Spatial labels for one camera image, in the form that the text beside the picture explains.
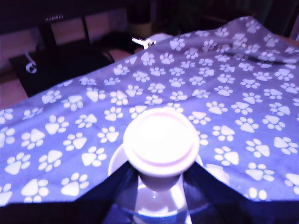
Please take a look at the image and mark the small white plug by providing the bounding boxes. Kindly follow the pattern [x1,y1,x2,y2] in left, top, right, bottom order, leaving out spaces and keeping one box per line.
[131,36,157,50]

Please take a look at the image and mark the small white cable end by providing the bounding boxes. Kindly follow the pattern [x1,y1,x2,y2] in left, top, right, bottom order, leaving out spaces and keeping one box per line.
[24,52,37,74]

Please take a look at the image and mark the blue and white cartoon mug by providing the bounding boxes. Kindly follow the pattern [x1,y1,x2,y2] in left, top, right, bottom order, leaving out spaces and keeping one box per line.
[108,144,231,224]

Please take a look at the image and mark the cream round pot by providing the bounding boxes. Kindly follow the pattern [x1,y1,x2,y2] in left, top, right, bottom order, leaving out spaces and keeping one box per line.
[127,20,153,41]

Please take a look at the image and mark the grey paw print blanket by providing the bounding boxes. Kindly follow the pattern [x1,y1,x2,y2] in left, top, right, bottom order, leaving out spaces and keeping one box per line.
[0,15,299,208]

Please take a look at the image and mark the black monitor cable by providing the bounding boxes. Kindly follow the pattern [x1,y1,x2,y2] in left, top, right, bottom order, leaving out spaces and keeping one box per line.
[81,14,92,45]

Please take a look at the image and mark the black Huawei computer monitor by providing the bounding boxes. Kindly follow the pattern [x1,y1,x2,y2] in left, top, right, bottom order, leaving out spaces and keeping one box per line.
[0,0,128,33]

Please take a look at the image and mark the white coffee capsule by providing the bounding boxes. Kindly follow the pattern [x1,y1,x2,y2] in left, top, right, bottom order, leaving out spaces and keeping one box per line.
[122,107,201,192]

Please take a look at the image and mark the black monitor stand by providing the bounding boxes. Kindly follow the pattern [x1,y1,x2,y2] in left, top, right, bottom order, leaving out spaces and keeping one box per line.
[9,23,115,98]

